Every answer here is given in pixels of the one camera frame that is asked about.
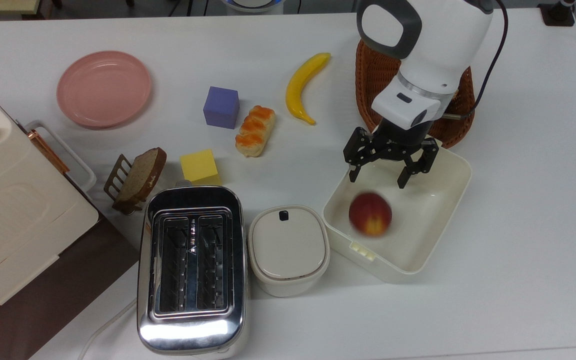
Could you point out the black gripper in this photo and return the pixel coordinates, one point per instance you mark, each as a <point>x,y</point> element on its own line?
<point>403,140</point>

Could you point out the red apple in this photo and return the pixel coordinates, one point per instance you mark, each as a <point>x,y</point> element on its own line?
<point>370,214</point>

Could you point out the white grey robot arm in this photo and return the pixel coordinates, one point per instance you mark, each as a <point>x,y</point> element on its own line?
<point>433,50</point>

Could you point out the cream open plastic container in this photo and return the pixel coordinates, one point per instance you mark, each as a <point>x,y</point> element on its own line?
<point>428,225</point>

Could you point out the brown wicker basket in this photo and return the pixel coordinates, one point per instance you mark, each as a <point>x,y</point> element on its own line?
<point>373,85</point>

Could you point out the yellow banana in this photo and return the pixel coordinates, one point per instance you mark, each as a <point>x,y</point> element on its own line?
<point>299,85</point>

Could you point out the small white lidded bin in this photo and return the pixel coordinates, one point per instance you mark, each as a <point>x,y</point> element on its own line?
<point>288,247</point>

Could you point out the orange glazed bread loaf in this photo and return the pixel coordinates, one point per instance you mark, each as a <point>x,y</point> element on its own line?
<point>255,131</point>

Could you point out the purple foam cube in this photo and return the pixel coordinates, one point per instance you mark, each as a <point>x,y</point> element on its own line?
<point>221,107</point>

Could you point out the yellow foam cube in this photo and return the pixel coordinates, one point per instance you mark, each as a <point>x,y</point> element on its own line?
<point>199,166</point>

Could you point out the black table clamp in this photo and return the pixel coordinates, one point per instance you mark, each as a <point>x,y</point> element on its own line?
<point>558,14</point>

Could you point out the brown bread slice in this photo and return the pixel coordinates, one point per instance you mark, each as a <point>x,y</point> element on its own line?
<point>140,175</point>

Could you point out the cream chrome toaster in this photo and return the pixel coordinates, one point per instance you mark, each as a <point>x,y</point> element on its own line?
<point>193,330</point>

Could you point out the brass toast rack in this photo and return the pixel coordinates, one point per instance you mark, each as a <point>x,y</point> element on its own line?
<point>114,180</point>

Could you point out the pink plate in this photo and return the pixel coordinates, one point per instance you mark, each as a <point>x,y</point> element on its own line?
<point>104,90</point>

